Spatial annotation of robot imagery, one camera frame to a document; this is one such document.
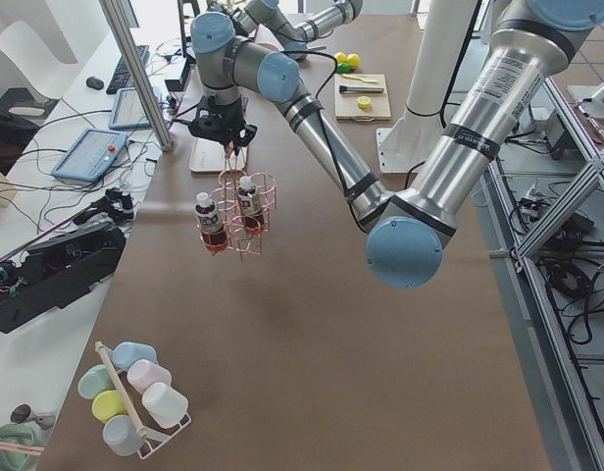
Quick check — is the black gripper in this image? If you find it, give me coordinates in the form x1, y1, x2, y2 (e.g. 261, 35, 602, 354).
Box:
206, 94, 258, 147

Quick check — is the copper wire bottle basket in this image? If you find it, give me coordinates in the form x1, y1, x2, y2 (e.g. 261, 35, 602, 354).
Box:
194, 143, 277, 258

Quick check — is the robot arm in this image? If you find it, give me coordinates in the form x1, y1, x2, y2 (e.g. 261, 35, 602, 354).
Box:
189, 1, 604, 288
207, 0, 363, 50

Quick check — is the tea bottle middle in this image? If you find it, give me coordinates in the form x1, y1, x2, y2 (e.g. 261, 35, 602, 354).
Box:
237, 176, 264, 235

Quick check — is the tea bottle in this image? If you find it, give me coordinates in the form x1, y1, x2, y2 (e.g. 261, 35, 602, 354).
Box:
195, 192, 228, 255
237, 176, 264, 235

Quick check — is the tea bottle front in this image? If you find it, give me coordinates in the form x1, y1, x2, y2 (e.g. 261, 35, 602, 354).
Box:
195, 192, 228, 255

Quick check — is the cream rabbit tray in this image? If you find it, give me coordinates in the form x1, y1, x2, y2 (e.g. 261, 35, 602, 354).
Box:
188, 138, 248, 174

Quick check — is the blue teach pendant far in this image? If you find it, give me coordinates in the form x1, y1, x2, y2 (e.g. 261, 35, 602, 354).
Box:
108, 87, 151, 131

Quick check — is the blue teach pendant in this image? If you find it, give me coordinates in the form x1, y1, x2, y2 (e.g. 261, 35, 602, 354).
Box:
108, 87, 151, 131
51, 129, 127, 183

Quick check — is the black keyboard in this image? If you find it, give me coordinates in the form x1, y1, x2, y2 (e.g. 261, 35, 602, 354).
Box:
105, 44, 151, 95

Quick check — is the wooden cutting board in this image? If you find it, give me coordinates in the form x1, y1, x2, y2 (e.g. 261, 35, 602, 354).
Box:
334, 74, 391, 121

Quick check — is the metal muddler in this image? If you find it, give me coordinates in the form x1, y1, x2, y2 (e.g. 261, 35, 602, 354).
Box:
338, 84, 384, 94

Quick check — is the yellow plastic knife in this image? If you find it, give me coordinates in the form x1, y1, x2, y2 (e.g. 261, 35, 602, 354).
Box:
340, 74, 379, 83

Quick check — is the green lime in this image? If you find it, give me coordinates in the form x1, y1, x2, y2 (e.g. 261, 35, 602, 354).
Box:
336, 62, 351, 75

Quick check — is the yellow lemon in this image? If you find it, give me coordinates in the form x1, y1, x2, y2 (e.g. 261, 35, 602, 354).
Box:
333, 51, 347, 64
345, 53, 361, 70

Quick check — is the blue teach pendant near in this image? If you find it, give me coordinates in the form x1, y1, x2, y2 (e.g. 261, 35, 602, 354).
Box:
51, 129, 127, 183

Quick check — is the black mouse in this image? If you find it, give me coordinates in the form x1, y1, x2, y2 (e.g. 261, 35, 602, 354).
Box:
85, 76, 105, 90

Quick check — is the half lemon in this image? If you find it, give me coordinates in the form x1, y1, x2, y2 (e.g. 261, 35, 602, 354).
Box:
357, 96, 372, 109

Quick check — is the black equipment case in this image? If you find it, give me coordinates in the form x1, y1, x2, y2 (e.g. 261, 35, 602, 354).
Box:
0, 223, 126, 334

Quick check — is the blue cup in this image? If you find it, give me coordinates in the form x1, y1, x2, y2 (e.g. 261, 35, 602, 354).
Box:
111, 341, 158, 371

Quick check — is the pink cup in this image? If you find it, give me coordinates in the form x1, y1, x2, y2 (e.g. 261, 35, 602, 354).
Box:
126, 359, 173, 393

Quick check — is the green cup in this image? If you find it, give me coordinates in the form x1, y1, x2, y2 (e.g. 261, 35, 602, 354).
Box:
77, 364, 115, 400

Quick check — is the white cup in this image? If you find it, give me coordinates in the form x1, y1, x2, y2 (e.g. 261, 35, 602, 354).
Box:
141, 382, 188, 429

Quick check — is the yellow cup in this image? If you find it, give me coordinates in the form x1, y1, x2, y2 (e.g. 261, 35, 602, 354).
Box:
91, 390, 127, 424

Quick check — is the white cup rack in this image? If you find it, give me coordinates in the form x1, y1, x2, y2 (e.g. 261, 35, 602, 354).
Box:
94, 341, 192, 460

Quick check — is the grey cup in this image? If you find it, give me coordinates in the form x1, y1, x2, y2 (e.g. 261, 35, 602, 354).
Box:
102, 415, 144, 456

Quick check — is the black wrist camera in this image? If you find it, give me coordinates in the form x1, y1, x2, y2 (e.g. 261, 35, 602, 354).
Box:
187, 108, 229, 145

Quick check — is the aluminium frame post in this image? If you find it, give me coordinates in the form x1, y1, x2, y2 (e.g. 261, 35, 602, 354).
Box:
99, 0, 174, 152

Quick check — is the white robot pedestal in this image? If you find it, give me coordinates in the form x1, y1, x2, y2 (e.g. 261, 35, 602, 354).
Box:
377, 0, 481, 174

